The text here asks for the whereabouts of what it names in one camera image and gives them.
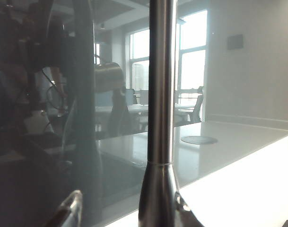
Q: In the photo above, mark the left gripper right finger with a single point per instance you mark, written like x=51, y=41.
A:
x=184, y=212

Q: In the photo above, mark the steel faucet pipe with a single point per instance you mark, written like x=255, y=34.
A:
x=160, y=94

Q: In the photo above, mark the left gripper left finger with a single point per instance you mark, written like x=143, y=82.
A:
x=70, y=210

